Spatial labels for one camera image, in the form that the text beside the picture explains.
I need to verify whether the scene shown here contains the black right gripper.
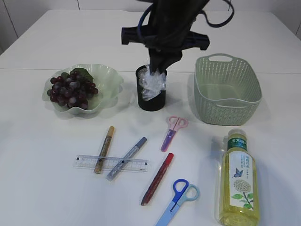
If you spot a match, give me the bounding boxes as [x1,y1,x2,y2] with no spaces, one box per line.
[121,14,210,72]

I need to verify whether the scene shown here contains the clear plastic sheet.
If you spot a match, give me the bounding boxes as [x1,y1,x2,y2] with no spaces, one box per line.
[138,65,166,101]

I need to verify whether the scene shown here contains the purple artificial grape bunch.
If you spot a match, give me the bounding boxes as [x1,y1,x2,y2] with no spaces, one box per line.
[47,68,100,110]

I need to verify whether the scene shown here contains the yellow tea drink bottle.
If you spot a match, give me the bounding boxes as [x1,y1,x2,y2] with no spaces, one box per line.
[217,129,260,226]

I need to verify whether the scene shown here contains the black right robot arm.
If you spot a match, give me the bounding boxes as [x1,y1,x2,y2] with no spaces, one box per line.
[121,0,210,72]

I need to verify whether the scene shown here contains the black mesh pen holder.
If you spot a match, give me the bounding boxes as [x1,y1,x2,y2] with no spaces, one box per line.
[135,65,166,112]

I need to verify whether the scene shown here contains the green wavy plastic plate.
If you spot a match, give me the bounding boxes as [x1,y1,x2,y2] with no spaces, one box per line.
[42,64,123,115]

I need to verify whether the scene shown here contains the green woven plastic basket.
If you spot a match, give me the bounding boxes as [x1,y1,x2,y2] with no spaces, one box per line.
[194,53,262,126]

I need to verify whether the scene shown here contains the gold marker pen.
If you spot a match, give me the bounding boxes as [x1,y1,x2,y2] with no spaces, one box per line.
[94,126,115,174]

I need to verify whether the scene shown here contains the silver blue marker pen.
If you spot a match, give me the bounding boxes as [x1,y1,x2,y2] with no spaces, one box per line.
[106,137,147,181]

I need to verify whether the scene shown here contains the red marker pen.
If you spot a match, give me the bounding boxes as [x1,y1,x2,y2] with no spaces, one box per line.
[141,153,174,206]

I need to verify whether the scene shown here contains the clear plastic ruler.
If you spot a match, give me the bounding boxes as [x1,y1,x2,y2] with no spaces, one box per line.
[73,155,149,172]

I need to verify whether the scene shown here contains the small pink purple scissors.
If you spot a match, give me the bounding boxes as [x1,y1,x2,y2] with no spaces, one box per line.
[160,116,189,152]

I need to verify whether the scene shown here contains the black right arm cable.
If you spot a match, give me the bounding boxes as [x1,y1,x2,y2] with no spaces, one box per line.
[199,0,236,28]

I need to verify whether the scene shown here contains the blue handled scissors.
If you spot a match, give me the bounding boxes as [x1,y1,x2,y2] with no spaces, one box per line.
[156,178,200,226]

